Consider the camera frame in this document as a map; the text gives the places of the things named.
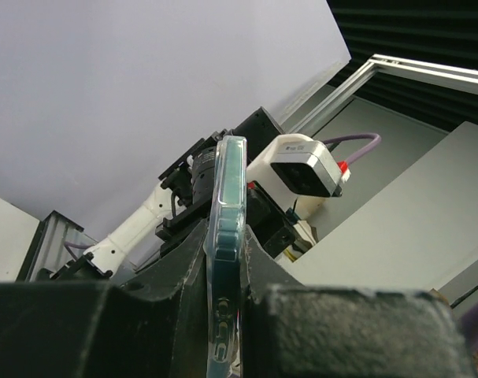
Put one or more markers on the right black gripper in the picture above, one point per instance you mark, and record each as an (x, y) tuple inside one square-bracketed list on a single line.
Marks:
[(190, 179)]

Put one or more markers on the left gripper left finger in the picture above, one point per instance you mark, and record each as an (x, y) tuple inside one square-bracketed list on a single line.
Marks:
[(155, 325)]

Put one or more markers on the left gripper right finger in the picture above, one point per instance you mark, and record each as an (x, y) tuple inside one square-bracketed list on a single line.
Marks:
[(293, 330)]

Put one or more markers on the black phone clear case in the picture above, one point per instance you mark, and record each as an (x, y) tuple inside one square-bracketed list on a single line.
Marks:
[(224, 244)]

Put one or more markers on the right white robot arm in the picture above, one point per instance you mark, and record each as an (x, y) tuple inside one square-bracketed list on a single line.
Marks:
[(103, 259)]

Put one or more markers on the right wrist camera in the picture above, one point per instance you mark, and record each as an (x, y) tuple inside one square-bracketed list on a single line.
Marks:
[(298, 173)]

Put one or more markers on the aluminium frame rail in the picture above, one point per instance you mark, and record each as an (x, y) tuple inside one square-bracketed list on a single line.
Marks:
[(438, 95)]

